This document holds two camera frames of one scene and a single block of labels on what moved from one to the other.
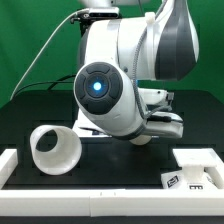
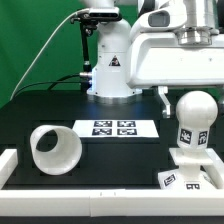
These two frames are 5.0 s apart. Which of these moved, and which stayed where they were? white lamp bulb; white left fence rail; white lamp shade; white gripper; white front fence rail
Moved: white gripper; white lamp bulb
Stayed: white lamp shade; white left fence rail; white front fence rail
